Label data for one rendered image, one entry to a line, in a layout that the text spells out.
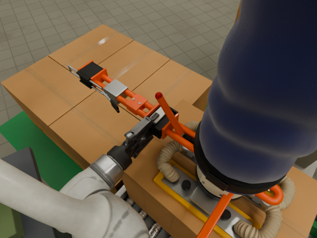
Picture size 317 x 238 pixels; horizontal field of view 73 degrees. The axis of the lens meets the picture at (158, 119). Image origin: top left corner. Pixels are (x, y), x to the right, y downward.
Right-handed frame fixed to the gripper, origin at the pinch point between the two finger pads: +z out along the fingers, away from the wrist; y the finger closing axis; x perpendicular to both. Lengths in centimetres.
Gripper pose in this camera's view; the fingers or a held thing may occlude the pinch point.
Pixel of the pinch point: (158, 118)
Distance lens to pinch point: 72.1
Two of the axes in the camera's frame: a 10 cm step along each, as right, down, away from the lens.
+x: 7.7, 5.1, -3.7
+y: 0.1, 5.8, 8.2
